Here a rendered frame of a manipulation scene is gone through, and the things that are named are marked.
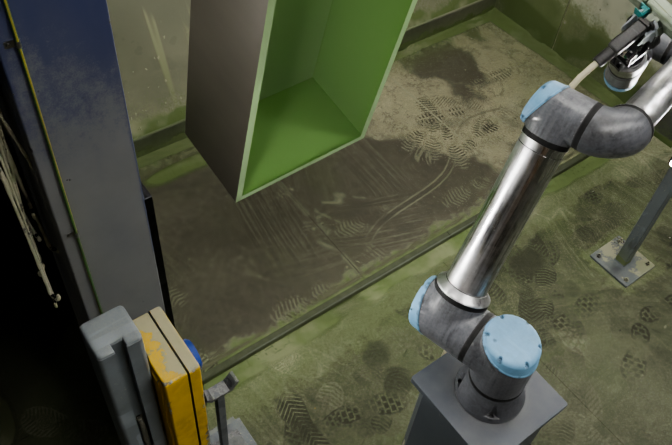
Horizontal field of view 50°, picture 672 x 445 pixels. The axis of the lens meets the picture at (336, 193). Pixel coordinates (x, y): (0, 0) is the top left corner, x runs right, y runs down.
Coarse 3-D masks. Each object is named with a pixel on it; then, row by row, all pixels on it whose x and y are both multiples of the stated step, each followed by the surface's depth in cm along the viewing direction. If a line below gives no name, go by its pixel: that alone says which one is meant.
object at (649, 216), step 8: (664, 176) 274; (664, 184) 275; (656, 192) 280; (664, 192) 277; (656, 200) 281; (664, 200) 278; (648, 208) 286; (656, 208) 283; (640, 216) 291; (648, 216) 288; (656, 216) 287; (640, 224) 293; (648, 224) 289; (632, 232) 298; (640, 232) 294; (648, 232) 296; (632, 240) 300; (640, 240) 297; (624, 248) 305; (632, 248) 302; (616, 256) 311; (624, 256) 307; (632, 256) 308; (624, 264) 309
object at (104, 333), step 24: (120, 312) 91; (96, 336) 89; (120, 336) 89; (96, 360) 88; (120, 360) 92; (144, 360) 93; (120, 384) 93; (144, 384) 97; (120, 408) 97; (144, 408) 101; (120, 432) 105; (144, 432) 106
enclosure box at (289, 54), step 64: (192, 0) 215; (256, 0) 184; (320, 0) 258; (384, 0) 240; (192, 64) 236; (256, 64) 200; (320, 64) 289; (384, 64) 255; (192, 128) 262; (256, 128) 279; (320, 128) 285
